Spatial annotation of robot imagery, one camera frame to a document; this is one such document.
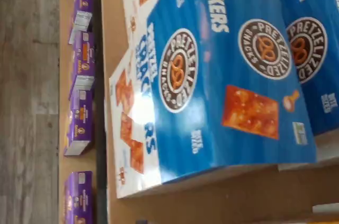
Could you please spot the brown particleboard shelf board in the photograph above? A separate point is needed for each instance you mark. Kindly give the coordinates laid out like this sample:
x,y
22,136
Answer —
x,y
212,202
76,163

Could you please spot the purple Annie's snack box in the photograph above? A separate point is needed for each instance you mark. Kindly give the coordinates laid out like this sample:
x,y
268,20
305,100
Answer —
x,y
79,197
84,57
84,4
79,118

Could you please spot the blue white pretzel cracker box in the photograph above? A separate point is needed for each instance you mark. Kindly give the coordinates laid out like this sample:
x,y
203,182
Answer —
x,y
212,102
312,75

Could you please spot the black metal shelf rack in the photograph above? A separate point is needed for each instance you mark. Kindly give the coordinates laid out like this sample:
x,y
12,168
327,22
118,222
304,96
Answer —
x,y
100,102

